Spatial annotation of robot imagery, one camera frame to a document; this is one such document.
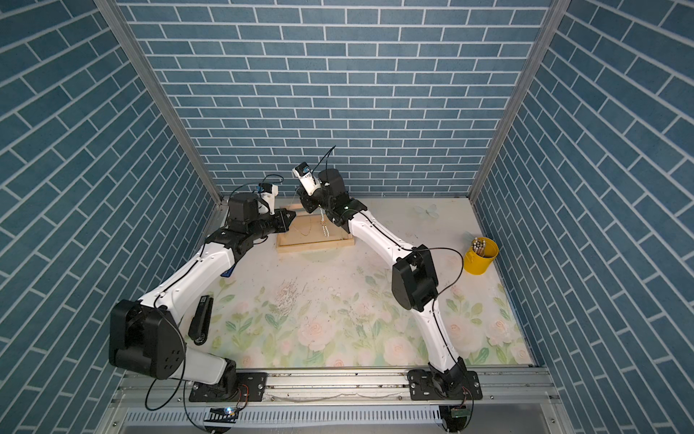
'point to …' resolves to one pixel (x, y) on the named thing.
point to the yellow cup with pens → (480, 255)
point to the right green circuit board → (462, 412)
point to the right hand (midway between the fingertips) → (300, 188)
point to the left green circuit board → (221, 414)
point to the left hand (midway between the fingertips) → (302, 213)
